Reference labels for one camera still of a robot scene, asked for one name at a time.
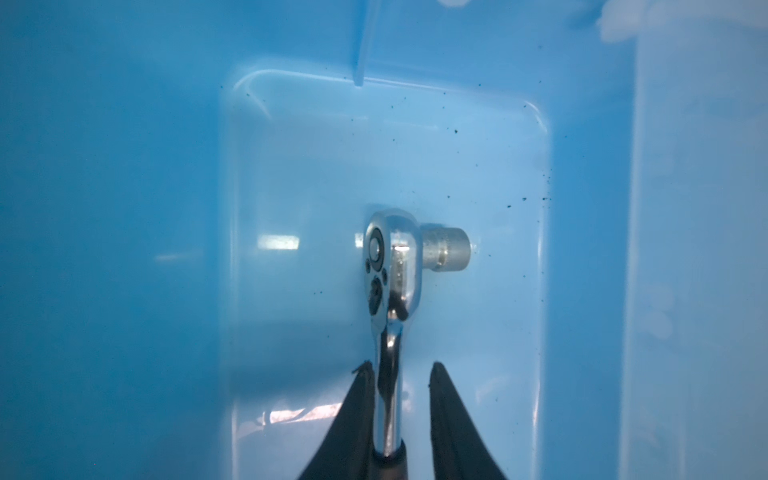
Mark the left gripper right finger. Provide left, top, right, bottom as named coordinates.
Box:
left=429, top=362, right=505, bottom=480

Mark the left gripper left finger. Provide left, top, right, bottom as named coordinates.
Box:
left=299, top=361, right=375, bottom=480

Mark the red-handled ratchet wrench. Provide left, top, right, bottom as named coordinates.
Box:
left=362, top=210, right=472, bottom=479

